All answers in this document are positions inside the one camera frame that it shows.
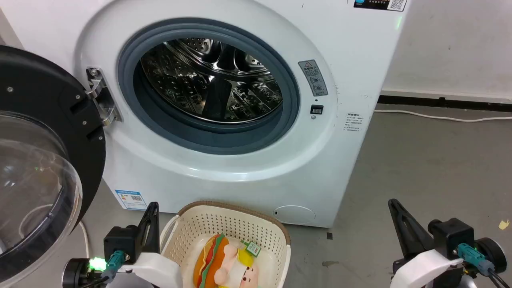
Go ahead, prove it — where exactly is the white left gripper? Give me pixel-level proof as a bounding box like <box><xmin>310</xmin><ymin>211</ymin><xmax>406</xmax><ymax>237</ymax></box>
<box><xmin>118</xmin><ymin>202</ymin><xmax>183</xmax><ymax>288</ymax></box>

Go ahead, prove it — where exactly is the long white floor cable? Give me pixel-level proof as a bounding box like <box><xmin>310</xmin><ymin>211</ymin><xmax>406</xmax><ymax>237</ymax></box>
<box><xmin>374</xmin><ymin>109</ymin><xmax>512</xmax><ymax>122</ymax></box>

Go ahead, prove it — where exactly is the chrome door hinge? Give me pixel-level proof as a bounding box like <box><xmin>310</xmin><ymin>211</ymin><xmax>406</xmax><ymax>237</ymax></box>
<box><xmin>85</xmin><ymin>67</ymin><xmax>122</xmax><ymax>127</ymax></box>

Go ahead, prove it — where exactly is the white front-load washing machine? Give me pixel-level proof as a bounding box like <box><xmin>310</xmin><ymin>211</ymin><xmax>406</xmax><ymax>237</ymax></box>
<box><xmin>0</xmin><ymin>0</ymin><xmax>409</xmax><ymax>228</ymax></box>

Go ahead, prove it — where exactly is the blue white energy label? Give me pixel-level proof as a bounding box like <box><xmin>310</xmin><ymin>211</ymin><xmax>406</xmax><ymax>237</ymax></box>
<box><xmin>115</xmin><ymin>190</ymin><xmax>148</xmax><ymax>211</ymax></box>

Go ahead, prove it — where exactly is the round white filter cover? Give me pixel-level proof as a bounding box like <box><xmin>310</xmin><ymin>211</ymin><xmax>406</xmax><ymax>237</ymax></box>
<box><xmin>274</xmin><ymin>205</ymin><xmax>316</xmax><ymax>225</ymax></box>

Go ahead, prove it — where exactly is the black round washer door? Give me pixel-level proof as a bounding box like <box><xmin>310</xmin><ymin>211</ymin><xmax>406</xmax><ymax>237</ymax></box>
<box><xmin>0</xmin><ymin>45</ymin><xmax>106</xmax><ymax>286</ymax></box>

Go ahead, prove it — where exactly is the teal right camera cable plug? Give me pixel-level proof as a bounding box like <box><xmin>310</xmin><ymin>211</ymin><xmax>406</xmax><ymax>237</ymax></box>
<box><xmin>457</xmin><ymin>243</ymin><xmax>495</xmax><ymax>276</ymax></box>

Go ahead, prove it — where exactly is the cream perforated laundry basket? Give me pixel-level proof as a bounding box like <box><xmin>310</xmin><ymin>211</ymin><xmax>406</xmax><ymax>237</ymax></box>
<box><xmin>160</xmin><ymin>201</ymin><xmax>291</xmax><ymax>288</ymax></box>

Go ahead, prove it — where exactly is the teal camera cable plug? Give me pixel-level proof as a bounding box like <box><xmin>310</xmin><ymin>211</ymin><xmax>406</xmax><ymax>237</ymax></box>
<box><xmin>457</xmin><ymin>243</ymin><xmax>495</xmax><ymax>276</ymax></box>
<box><xmin>104</xmin><ymin>250</ymin><xmax>126</xmax><ymax>284</ymax></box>

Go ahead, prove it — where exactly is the small printed text label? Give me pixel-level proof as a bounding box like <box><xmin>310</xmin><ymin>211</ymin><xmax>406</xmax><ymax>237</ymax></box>
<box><xmin>344</xmin><ymin>113</ymin><xmax>365</xmax><ymax>132</ymax></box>

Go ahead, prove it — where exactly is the black QR code sticker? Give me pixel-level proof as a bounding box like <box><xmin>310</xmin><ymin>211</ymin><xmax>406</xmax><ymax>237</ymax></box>
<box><xmin>354</xmin><ymin>0</ymin><xmax>408</xmax><ymax>12</ymax></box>

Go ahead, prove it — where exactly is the black wall baseboard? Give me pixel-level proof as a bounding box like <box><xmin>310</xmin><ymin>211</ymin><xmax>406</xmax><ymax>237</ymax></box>
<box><xmin>378</xmin><ymin>95</ymin><xmax>512</xmax><ymax>113</ymax></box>

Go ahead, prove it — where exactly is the shiny steel washer drum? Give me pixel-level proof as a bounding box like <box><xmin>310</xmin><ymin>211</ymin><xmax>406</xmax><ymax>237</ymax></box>
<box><xmin>140</xmin><ymin>38</ymin><xmax>284</xmax><ymax>124</ymax></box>

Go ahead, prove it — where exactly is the thin white looped cable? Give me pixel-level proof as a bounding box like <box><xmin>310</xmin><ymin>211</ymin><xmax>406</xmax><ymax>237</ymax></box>
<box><xmin>78</xmin><ymin>220</ymin><xmax>90</xmax><ymax>259</ymax></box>

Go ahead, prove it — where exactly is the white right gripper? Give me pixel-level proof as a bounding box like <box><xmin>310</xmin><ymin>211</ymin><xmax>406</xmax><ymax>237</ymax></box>
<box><xmin>388</xmin><ymin>198</ymin><xmax>465</xmax><ymax>288</ymax></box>

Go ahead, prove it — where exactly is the hamburger plush doll toy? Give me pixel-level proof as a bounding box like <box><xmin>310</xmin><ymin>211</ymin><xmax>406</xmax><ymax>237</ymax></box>
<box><xmin>193</xmin><ymin>234</ymin><xmax>260</xmax><ymax>288</ymax></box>

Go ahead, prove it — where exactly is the teal left camera cable plug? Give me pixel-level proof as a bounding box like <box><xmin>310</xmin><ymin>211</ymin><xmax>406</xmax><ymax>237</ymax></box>
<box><xmin>104</xmin><ymin>250</ymin><xmax>126</xmax><ymax>284</ymax></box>

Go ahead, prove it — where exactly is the grey rubber door gasket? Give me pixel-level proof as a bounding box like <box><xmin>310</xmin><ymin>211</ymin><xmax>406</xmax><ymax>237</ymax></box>
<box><xmin>116</xmin><ymin>18</ymin><xmax>301</xmax><ymax>155</ymax></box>

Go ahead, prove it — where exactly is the grey warning sticker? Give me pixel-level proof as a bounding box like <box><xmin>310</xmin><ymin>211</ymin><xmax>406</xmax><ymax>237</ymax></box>
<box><xmin>298</xmin><ymin>60</ymin><xmax>329</xmax><ymax>97</ymax></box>

